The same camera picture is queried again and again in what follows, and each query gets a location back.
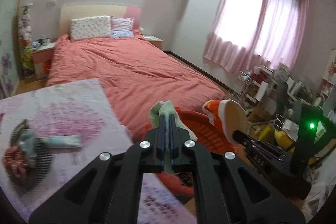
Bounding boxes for pink striped pillow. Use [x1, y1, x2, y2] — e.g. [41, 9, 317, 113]
[110, 16, 135, 39]

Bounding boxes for wall power socket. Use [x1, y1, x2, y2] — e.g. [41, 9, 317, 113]
[46, 0, 57, 7]

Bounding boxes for orange plastic trash basket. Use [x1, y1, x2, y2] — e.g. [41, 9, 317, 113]
[158, 111, 238, 197]

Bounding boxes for white wire rack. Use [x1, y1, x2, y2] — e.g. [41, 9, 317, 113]
[227, 71, 257, 113]

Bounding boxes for white floral pillow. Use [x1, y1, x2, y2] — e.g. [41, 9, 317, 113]
[70, 15, 112, 41]

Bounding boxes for black mesh pouch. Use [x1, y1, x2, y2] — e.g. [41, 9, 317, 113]
[3, 139, 52, 197]

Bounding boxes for green grey sock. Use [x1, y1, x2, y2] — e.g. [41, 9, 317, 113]
[19, 129, 38, 168]

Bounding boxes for brown hair clip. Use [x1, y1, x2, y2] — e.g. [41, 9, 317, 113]
[10, 119, 29, 147]

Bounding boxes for small orange floor bin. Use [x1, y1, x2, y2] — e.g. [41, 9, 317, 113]
[43, 59, 52, 75]

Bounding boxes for pink window curtain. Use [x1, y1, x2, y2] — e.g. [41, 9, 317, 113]
[203, 0, 310, 74]

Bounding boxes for light blue tube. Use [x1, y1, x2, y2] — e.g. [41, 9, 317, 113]
[39, 135, 82, 148]

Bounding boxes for right nightstand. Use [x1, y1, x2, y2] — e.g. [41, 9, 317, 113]
[143, 35, 163, 50]

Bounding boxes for floral table cloth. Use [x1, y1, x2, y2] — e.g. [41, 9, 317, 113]
[0, 78, 198, 224]

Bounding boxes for beige pink headboard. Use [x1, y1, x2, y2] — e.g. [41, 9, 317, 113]
[58, 4, 141, 36]

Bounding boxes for floral sliding wardrobe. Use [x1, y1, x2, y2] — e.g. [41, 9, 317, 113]
[1, 0, 21, 99]

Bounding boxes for red checkered cloth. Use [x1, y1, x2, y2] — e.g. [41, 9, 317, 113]
[2, 152, 29, 183]

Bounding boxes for pink left nightstand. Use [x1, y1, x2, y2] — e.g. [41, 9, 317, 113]
[33, 42, 56, 79]

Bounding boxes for hanging plush toys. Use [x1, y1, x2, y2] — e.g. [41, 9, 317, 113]
[18, 4, 35, 78]

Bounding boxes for coral bed duvet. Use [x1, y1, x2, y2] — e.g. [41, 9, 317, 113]
[47, 34, 224, 141]

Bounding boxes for white green tissue wad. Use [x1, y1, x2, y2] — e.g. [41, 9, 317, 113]
[149, 101, 197, 174]

